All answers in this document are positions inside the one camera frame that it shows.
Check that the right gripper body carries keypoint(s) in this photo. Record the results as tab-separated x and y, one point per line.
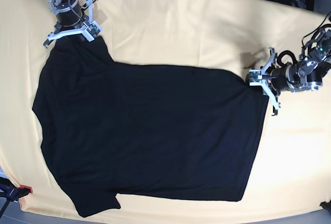
66	19

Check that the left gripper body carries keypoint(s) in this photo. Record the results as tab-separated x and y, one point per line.
279	80

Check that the dark navy T-shirt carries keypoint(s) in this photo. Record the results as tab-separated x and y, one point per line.
165	131

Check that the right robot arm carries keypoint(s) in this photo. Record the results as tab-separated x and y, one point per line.
52	5

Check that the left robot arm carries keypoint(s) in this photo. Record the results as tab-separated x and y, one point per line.
312	65

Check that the cream yellow table cloth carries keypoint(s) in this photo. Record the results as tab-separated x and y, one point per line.
291	172

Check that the black corner clamp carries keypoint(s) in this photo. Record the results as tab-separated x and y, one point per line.
326	206

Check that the red and black clamp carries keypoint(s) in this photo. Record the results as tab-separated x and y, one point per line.
12	193

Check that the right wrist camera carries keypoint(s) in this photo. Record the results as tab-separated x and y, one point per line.
92	31

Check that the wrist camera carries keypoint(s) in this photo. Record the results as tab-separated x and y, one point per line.
92	31
255	77

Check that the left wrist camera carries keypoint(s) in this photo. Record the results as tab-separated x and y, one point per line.
255	77

